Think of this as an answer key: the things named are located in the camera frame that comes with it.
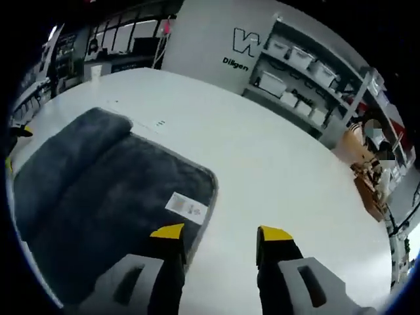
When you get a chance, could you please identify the grey towel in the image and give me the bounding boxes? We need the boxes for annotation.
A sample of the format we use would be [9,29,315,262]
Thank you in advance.
[12,106,220,306]

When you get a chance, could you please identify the wooden tray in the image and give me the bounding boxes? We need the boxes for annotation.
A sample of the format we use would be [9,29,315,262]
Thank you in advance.
[352,177,388,222]

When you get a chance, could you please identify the black printed box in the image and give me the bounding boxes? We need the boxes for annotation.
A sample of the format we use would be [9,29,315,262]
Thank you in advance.
[110,61,155,75]

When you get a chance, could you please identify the black computer monitor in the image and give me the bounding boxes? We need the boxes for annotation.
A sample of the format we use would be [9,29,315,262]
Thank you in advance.
[133,36,161,55]

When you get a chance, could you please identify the grey lettered partition panel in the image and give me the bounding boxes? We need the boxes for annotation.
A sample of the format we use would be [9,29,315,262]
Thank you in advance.
[160,0,275,96]

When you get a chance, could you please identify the grey metal shelf rack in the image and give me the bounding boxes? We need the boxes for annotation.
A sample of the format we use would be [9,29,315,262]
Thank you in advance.
[241,16,414,171]

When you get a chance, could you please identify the group of white storage boxes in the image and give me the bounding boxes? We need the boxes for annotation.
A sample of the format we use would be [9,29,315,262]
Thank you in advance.
[252,39,339,122]

